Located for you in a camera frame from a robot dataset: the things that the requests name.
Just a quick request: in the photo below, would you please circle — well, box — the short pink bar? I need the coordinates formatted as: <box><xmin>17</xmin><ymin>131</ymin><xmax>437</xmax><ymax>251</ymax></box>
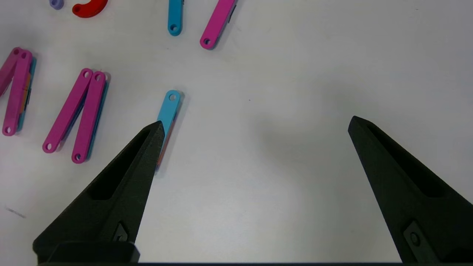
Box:
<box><xmin>200</xmin><ymin>0</ymin><xmax>237</xmax><ymax>50</ymax></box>

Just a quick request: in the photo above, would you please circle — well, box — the small red arc piece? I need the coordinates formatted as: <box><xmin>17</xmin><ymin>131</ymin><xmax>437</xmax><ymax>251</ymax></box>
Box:
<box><xmin>72</xmin><ymin>0</ymin><xmax>109</xmax><ymax>18</ymax></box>

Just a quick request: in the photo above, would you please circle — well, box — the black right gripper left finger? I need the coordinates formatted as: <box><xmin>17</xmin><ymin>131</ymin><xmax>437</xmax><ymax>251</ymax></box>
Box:
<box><xmin>33</xmin><ymin>120</ymin><xmax>165</xmax><ymax>264</ymax></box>

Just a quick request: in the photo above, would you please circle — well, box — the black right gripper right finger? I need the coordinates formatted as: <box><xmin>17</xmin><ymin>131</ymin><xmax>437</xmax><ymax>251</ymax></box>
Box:
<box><xmin>348</xmin><ymin>116</ymin><xmax>473</xmax><ymax>264</ymax></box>

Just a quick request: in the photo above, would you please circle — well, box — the short blue bar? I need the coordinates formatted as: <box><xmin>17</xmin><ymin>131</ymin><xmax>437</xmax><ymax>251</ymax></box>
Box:
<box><xmin>167</xmin><ymin>0</ymin><xmax>184</xmax><ymax>37</ymax></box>

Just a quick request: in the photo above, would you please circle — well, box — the long blue bar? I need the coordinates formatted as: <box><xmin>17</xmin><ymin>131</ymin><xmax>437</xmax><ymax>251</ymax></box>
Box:
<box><xmin>155</xmin><ymin>90</ymin><xmax>184</xmax><ymax>170</ymax></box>

